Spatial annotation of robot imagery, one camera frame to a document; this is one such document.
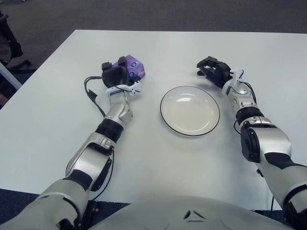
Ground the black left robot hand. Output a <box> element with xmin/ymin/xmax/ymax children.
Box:
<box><xmin>101</xmin><ymin>56</ymin><xmax>141</xmax><ymax>88</ymax></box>

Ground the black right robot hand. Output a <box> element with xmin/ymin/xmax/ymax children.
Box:
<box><xmin>196</xmin><ymin>56</ymin><xmax>233</xmax><ymax>89</ymax></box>

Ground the purple tissue paper pack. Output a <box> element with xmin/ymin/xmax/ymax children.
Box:
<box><xmin>112</xmin><ymin>54</ymin><xmax>146</xmax><ymax>80</ymax></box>

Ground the white plate with black rim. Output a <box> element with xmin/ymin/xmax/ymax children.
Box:
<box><xmin>160</xmin><ymin>85</ymin><xmax>220</xmax><ymax>138</ymax></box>

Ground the white right wrist sensor box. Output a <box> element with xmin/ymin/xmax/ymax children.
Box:
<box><xmin>230</xmin><ymin>69</ymin><xmax>245</xmax><ymax>83</ymax></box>

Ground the white furniture bar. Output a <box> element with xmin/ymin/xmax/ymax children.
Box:
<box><xmin>0</xmin><ymin>61</ymin><xmax>23</xmax><ymax>91</ymax></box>

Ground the black office chair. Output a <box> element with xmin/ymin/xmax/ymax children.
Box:
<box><xmin>0</xmin><ymin>11</ymin><xmax>36</xmax><ymax>72</ymax></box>

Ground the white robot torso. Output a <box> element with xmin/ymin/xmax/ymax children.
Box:
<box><xmin>88</xmin><ymin>195</ymin><xmax>288</xmax><ymax>230</ymax></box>

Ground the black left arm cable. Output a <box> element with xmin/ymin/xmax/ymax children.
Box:
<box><xmin>83</xmin><ymin>76</ymin><xmax>113</xmax><ymax>200</ymax></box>

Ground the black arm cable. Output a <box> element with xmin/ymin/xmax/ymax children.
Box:
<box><xmin>83</xmin><ymin>76</ymin><xmax>113</xmax><ymax>200</ymax></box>
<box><xmin>244</xmin><ymin>80</ymin><xmax>258</xmax><ymax>104</ymax></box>

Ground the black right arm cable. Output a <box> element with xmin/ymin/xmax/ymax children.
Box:
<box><xmin>244</xmin><ymin>80</ymin><xmax>258</xmax><ymax>104</ymax></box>

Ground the black robot stand frame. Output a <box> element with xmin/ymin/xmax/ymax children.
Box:
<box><xmin>83</xmin><ymin>200</ymin><xmax>101</xmax><ymax>228</ymax></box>

